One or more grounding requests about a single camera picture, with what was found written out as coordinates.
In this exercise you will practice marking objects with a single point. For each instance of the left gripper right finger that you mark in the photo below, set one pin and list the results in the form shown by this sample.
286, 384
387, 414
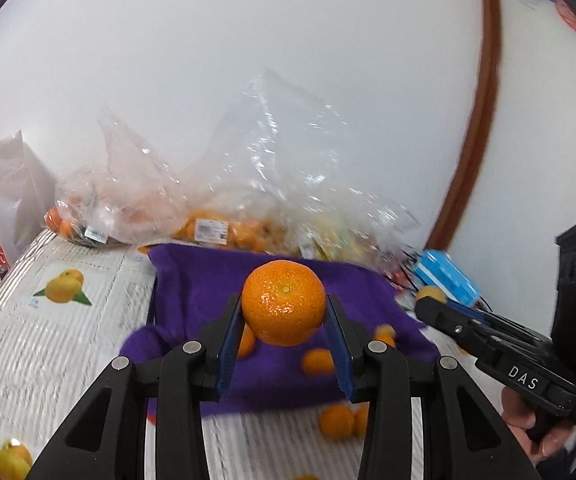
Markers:
463, 435

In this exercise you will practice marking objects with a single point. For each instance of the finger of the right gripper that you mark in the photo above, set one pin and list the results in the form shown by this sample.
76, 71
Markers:
500, 324
471, 335

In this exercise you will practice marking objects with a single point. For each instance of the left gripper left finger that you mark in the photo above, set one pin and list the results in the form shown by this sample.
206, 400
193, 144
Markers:
104, 435

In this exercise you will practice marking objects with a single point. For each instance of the small orange kumquat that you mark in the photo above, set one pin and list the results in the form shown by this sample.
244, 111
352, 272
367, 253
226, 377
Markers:
386, 339

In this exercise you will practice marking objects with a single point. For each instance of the small orange fruit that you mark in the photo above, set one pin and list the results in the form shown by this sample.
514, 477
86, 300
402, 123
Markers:
361, 420
336, 422

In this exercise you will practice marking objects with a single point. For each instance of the orange mandarin front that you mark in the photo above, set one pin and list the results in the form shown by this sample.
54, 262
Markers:
317, 362

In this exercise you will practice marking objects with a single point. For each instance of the orange mandarin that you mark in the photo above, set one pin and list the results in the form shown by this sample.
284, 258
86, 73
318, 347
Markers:
284, 303
317, 362
247, 343

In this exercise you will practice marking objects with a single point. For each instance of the bag of red fruits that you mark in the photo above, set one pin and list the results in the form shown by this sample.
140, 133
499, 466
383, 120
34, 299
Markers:
401, 280

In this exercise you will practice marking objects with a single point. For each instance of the person's right hand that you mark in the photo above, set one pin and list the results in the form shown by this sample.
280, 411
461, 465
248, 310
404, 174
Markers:
520, 418

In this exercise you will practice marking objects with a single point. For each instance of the blue tissue box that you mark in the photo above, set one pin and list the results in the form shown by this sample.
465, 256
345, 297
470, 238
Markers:
436, 268

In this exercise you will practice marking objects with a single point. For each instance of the plastic bag of yellow fruit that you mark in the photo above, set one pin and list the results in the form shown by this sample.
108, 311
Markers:
347, 225

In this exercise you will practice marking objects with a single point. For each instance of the purple towel lined tray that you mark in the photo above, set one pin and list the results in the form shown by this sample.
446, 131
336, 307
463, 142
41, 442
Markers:
191, 288

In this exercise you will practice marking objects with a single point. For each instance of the plastic bag of kumquats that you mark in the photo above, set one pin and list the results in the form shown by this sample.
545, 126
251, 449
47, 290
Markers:
275, 142

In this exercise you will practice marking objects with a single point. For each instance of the plastic bag of oranges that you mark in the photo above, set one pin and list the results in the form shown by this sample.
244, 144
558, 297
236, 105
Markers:
134, 198

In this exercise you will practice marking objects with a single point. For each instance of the white plastic bag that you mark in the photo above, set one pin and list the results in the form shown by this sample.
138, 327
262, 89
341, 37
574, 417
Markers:
27, 191

